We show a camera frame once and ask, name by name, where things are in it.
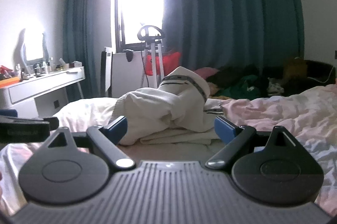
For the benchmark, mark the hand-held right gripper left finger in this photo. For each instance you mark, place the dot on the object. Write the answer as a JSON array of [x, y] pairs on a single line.
[[119, 126]]

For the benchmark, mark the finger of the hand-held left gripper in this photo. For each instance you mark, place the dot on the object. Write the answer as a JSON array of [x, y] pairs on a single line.
[[54, 122]]

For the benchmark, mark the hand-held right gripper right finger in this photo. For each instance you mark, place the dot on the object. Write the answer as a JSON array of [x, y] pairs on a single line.
[[223, 127]]

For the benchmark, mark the white pants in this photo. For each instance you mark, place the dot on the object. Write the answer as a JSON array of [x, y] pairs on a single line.
[[158, 103]]

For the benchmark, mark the white dressing table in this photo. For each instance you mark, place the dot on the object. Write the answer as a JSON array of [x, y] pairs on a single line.
[[39, 87]]

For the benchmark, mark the green garment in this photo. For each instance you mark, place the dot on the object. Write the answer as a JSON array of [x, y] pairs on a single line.
[[242, 87]]

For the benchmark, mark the dark clothing pile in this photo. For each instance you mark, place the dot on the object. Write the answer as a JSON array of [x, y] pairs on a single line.
[[231, 75]]

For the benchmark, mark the orange tray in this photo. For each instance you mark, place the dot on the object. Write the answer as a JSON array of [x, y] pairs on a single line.
[[9, 82]]

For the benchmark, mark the beige bed sheet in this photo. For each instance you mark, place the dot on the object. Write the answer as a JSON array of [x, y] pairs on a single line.
[[168, 151]]

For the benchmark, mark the row of cosmetic bottles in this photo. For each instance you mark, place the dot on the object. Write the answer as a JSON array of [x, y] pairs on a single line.
[[42, 67]]

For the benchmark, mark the pink cloth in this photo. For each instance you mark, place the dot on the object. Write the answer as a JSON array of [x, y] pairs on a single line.
[[206, 72]]

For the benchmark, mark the pale duvet cover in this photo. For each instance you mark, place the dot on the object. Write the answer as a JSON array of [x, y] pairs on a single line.
[[284, 113]]

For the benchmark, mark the white tissue box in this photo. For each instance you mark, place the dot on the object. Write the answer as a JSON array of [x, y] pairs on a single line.
[[77, 64]]

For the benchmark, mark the black and white cloth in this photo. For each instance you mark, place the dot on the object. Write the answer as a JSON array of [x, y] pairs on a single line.
[[275, 86]]

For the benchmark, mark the lit vanity mirror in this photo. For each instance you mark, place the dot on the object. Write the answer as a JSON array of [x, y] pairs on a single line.
[[34, 45]]

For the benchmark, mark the red cloth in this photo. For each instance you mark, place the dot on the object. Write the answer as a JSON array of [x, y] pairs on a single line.
[[171, 62]]

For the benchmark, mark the narrow blue curtain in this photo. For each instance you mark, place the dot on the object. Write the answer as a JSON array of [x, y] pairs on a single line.
[[79, 34]]

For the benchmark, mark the brown plush toy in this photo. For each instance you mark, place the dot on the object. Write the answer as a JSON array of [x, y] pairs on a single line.
[[295, 67]]

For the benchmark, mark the garment steamer stand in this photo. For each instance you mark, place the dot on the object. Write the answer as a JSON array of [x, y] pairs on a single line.
[[150, 32]]

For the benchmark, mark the wide blue curtain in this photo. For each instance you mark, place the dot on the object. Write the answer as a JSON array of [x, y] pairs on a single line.
[[237, 16]]

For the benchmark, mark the dark wall socket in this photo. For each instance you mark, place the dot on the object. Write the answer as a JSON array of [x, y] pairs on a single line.
[[56, 103]]

